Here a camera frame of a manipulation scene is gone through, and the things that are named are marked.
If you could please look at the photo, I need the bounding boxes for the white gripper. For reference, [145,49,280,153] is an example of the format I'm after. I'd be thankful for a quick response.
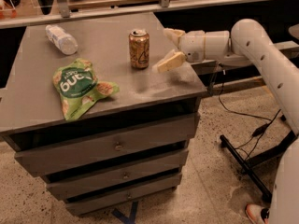
[156,28,230,73]

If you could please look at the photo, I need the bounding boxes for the orange soda can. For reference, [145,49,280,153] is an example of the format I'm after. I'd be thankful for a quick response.
[129,29,150,69]

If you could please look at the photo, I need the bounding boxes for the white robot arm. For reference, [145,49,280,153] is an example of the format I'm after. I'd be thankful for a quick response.
[153,19,299,224]

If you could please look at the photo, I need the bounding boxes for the grey drawer cabinet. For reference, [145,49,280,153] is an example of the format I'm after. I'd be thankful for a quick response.
[0,13,206,204]

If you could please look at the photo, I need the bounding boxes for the green snack chip bag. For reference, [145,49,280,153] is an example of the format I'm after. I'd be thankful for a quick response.
[52,58,120,121]

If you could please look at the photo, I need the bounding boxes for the clear plastic water bottle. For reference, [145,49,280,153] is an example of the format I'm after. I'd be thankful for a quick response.
[45,25,78,55]

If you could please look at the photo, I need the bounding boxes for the black metal stand base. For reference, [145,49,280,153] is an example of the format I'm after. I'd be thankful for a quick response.
[219,115,297,203]

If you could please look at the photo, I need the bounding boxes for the bottom grey drawer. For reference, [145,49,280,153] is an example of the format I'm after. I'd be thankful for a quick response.
[65,173,182,216]

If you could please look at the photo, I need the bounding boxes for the grey drawer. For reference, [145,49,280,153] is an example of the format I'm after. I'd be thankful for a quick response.
[15,113,199,176]
[47,148,188,200]
[65,173,182,216]

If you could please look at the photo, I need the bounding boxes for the blue tape cross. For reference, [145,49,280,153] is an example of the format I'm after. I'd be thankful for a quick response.
[111,201,139,224]

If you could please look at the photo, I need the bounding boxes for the top grey drawer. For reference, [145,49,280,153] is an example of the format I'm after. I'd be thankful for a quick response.
[15,113,199,176]

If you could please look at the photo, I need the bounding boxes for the middle grey drawer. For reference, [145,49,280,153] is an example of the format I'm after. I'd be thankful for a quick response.
[47,148,188,200]

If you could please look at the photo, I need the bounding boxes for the orange white sneaker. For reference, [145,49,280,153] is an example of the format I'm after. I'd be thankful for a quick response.
[245,203,269,224]

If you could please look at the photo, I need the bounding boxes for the metal railing frame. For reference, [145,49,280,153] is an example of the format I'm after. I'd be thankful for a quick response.
[0,0,299,30]

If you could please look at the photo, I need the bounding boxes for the black power cable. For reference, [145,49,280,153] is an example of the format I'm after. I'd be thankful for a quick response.
[217,69,282,161]

